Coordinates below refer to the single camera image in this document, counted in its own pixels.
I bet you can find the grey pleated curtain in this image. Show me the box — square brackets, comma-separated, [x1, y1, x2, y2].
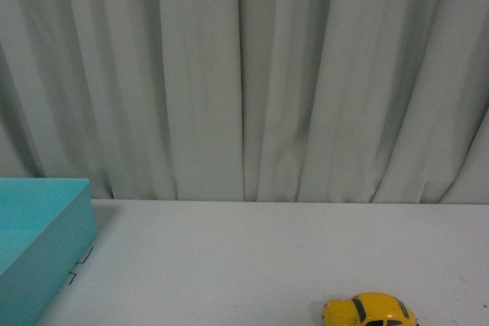
[1, 0, 488, 204]

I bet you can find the yellow beetle toy car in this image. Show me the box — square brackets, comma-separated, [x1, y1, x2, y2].
[322, 292, 419, 326]

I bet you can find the turquoise plastic storage box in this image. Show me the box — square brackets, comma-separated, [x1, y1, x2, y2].
[1, 178, 96, 325]

